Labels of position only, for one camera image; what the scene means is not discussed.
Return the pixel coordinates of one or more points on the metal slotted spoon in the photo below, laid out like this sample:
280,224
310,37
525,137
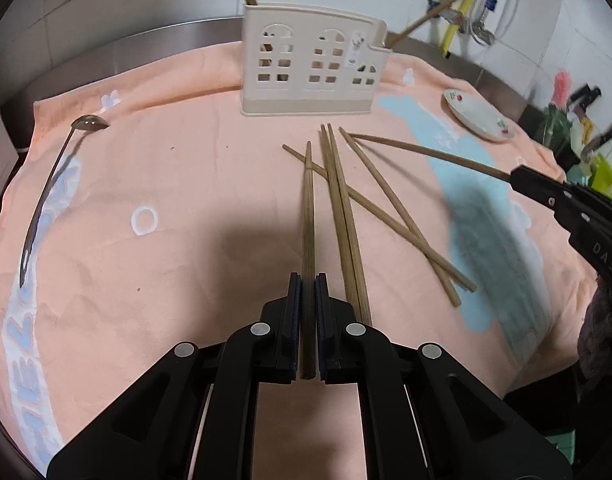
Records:
51,190

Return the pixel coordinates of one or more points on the metal water valve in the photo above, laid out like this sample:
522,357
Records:
458,17
482,32

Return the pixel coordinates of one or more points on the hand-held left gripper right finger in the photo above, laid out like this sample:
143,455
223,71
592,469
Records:
322,320

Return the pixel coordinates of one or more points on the row of wooden chopsticks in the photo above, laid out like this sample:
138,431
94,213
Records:
343,220

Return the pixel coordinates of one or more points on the peach printed towel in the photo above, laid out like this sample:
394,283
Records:
186,200

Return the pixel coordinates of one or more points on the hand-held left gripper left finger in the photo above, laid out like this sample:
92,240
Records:
293,320

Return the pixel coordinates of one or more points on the lime green dish rack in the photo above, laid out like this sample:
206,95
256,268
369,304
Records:
606,177

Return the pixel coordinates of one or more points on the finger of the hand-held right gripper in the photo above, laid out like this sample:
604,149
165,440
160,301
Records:
541,191
576,191

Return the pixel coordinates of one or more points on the white floral shallow bowl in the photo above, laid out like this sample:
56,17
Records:
478,115

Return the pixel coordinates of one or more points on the pink bottle brush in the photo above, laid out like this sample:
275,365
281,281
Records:
562,87

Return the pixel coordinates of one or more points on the cream plastic utensil holder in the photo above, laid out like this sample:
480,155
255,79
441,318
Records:
306,70

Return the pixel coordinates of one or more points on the green glass jar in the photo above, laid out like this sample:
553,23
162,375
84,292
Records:
556,127

